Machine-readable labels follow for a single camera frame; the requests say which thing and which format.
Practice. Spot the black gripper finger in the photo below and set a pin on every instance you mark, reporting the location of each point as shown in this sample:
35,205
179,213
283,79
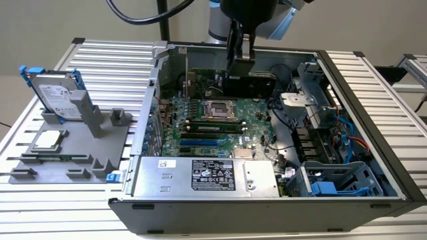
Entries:
242,66

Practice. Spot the graphics card with black cooler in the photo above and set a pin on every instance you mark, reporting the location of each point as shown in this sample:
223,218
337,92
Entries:
203,80

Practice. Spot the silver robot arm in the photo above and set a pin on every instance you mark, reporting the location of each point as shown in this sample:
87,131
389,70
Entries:
217,25

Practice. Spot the round coin battery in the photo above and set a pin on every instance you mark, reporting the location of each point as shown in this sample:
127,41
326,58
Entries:
257,98

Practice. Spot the CPU socket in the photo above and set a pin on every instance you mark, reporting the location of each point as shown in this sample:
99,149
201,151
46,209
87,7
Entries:
221,110

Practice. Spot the green motherboard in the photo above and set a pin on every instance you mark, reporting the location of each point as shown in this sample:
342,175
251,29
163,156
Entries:
254,117

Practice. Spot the metal drive cage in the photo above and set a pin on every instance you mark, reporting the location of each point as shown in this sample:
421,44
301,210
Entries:
310,75

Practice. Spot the black RAM slot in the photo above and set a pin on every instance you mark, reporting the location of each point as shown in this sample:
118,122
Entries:
217,131
217,121
217,124

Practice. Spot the RAM stick with white label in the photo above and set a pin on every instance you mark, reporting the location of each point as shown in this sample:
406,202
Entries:
209,128

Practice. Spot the black vertical pole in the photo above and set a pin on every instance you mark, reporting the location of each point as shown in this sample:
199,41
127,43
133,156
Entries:
163,32

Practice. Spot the metal rear port stack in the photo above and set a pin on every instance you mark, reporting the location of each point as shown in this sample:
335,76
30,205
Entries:
165,105

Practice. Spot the black expansion slot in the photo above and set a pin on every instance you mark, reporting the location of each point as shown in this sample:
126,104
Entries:
207,136

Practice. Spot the blue expansion slot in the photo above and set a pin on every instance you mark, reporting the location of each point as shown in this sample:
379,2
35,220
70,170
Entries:
198,143

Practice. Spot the silver finned heat sink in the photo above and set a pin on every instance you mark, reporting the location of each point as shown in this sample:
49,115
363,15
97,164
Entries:
245,154

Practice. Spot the black table corner cap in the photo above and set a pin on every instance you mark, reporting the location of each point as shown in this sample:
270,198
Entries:
359,54
78,40

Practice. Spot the black fan shroud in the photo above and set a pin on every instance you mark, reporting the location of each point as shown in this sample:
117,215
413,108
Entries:
310,142

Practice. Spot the grey plastic disk bay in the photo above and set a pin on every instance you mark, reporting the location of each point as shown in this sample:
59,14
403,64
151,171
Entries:
334,166

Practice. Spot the grey power supply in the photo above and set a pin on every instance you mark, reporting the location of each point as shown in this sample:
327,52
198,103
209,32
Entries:
181,185

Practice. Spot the aluminium side rack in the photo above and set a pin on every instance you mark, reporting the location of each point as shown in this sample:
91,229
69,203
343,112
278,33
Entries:
411,63

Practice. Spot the grey parts rack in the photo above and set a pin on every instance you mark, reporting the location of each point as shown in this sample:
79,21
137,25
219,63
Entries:
101,150

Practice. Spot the blue disk carrier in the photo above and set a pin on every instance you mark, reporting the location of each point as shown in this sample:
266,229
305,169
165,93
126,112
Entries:
323,187

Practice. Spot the hard disk in blue carrier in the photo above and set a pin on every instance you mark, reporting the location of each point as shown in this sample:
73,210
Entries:
54,95

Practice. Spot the blue card retention latch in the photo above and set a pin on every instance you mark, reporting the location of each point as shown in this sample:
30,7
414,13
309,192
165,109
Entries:
111,178

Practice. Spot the open grey PC case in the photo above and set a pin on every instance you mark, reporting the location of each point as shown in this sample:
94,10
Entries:
234,217

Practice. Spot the silver CPU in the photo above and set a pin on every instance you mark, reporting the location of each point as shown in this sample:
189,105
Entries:
50,138

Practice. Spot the silver metal bracket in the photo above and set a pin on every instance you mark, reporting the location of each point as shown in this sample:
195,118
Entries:
297,98

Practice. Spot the black side bracket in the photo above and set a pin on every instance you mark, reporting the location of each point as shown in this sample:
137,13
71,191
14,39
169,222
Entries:
389,73

